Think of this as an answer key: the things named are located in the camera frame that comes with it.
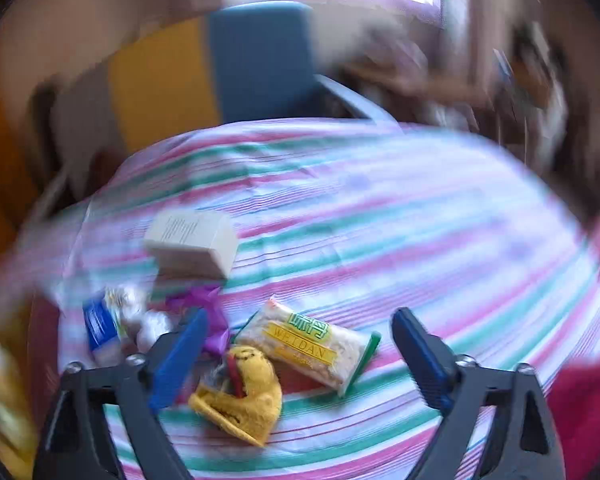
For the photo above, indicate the white paper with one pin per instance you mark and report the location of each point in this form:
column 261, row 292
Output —
column 150, row 327

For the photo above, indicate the cream rectangular box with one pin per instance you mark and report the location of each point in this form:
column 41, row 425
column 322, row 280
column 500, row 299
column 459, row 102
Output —
column 190, row 245

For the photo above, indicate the grey yellow blue chair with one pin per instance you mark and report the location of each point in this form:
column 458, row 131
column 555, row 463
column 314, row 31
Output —
column 260, row 60

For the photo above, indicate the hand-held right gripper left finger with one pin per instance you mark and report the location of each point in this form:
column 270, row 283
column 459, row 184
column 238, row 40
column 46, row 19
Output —
column 177, row 365

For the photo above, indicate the grey metal rail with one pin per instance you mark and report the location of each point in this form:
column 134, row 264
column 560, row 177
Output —
column 355, row 102

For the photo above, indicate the red cloth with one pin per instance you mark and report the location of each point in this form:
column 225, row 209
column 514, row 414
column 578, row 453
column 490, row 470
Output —
column 585, row 410

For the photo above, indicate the purple wrapper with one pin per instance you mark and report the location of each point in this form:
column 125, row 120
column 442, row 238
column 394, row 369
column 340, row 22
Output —
column 216, row 337

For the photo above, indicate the yellow plush toy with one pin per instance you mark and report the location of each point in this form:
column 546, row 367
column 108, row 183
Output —
column 260, row 400

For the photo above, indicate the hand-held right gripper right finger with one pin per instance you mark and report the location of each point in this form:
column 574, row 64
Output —
column 422, row 360

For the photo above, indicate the wooden wardrobe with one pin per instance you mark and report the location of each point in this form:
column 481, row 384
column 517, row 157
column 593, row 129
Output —
column 5, row 160

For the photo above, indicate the rice cracker snack packet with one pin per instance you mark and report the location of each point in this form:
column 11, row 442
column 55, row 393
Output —
column 300, row 350

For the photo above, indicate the cluttered wooden desk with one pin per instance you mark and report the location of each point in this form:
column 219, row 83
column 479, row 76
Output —
column 430, row 85

